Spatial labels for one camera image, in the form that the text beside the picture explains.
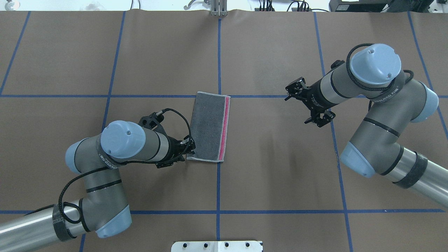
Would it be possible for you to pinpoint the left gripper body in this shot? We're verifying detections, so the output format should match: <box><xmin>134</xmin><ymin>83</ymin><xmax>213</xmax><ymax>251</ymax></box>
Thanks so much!
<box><xmin>156</xmin><ymin>135</ymin><xmax>196</xmax><ymax>168</ymax></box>

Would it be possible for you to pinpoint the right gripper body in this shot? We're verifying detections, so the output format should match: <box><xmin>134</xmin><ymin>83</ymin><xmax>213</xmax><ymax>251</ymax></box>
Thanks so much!
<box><xmin>302</xmin><ymin>79</ymin><xmax>336</xmax><ymax>112</ymax></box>

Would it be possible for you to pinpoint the pink and grey towel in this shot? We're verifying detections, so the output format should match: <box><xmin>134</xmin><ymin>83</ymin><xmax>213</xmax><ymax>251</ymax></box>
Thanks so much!
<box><xmin>187</xmin><ymin>91</ymin><xmax>231</xmax><ymax>162</ymax></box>

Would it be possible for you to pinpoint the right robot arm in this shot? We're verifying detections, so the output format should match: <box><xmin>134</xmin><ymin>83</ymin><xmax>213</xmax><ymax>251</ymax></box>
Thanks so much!
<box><xmin>285</xmin><ymin>43</ymin><xmax>447</xmax><ymax>207</ymax></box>

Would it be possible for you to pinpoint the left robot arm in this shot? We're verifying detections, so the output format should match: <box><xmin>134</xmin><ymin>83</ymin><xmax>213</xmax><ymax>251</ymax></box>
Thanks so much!
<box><xmin>0</xmin><ymin>121</ymin><xmax>195</xmax><ymax>252</ymax></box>

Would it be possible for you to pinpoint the black power adapter box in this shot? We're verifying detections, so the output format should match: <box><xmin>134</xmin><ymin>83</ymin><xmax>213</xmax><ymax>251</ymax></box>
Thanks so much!
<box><xmin>328</xmin><ymin>0</ymin><xmax>389</xmax><ymax>13</ymax></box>

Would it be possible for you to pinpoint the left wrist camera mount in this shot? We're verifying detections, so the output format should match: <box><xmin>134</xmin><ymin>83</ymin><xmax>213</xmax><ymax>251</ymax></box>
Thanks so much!
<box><xmin>138</xmin><ymin>111</ymin><xmax>166</xmax><ymax>135</ymax></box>

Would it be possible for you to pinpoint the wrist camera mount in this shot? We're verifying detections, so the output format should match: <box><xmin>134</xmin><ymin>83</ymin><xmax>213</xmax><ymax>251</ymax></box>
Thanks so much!
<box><xmin>330</xmin><ymin>59</ymin><xmax>345</xmax><ymax>70</ymax></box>
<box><xmin>138</xmin><ymin>111</ymin><xmax>166</xmax><ymax>135</ymax></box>

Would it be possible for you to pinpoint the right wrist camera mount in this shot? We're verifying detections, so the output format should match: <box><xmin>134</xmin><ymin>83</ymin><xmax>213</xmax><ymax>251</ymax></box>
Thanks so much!
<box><xmin>330</xmin><ymin>59</ymin><xmax>345</xmax><ymax>70</ymax></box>

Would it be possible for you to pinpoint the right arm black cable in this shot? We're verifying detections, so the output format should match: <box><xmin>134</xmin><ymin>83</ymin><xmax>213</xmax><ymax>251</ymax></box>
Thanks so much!
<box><xmin>346</xmin><ymin>43</ymin><xmax>414</xmax><ymax>111</ymax></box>

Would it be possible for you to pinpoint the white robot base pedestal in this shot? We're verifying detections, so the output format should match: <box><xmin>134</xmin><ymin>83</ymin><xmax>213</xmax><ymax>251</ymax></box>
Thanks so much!
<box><xmin>171</xmin><ymin>240</ymin><xmax>264</xmax><ymax>252</ymax></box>

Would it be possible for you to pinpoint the aluminium frame post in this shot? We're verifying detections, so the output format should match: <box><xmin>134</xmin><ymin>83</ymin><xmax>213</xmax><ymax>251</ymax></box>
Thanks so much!
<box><xmin>208</xmin><ymin>0</ymin><xmax>228</xmax><ymax>17</ymax></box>

